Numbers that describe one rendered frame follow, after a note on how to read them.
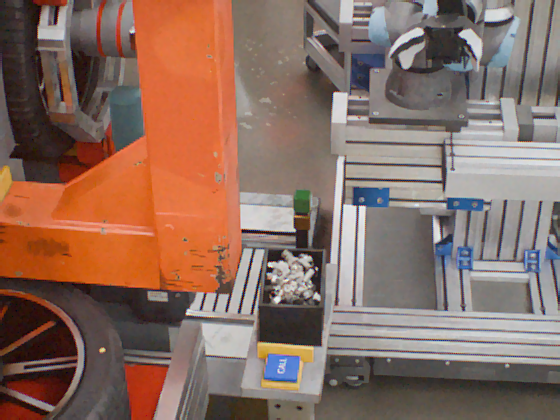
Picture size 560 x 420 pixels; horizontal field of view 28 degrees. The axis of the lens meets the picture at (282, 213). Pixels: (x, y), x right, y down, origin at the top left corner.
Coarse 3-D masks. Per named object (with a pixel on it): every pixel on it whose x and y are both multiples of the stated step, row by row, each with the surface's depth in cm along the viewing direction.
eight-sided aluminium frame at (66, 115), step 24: (72, 0) 252; (120, 0) 296; (48, 24) 250; (48, 48) 250; (48, 72) 254; (72, 72) 256; (120, 72) 298; (48, 96) 258; (72, 96) 258; (96, 96) 294; (72, 120) 261; (96, 120) 285
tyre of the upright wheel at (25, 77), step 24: (0, 0) 245; (24, 0) 246; (0, 24) 246; (24, 24) 246; (0, 48) 247; (24, 48) 247; (24, 72) 249; (96, 72) 305; (24, 96) 252; (24, 120) 256; (48, 120) 267; (24, 144) 266; (48, 144) 269; (72, 144) 288
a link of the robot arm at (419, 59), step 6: (426, 0) 243; (432, 0) 242; (426, 6) 240; (432, 6) 240; (426, 12) 238; (432, 12) 238; (420, 54) 243; (414, 60) 244; (420, 60) 244; (414, 66) 245; (420, 66) 245
